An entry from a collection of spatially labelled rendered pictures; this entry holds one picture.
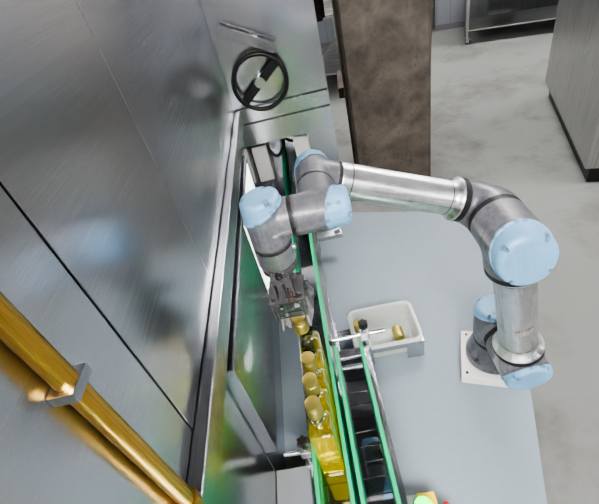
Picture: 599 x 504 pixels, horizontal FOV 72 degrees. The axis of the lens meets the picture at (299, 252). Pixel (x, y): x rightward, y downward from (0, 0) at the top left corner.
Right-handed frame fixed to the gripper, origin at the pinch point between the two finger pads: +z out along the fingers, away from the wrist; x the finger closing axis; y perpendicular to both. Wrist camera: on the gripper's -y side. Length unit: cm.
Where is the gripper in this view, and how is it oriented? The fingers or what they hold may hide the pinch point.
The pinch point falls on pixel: (298, 319)
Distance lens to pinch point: 96.0
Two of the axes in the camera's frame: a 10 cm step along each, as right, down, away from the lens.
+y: 0.6, 6.3, -7.8
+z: 2.1, 7.5, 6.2
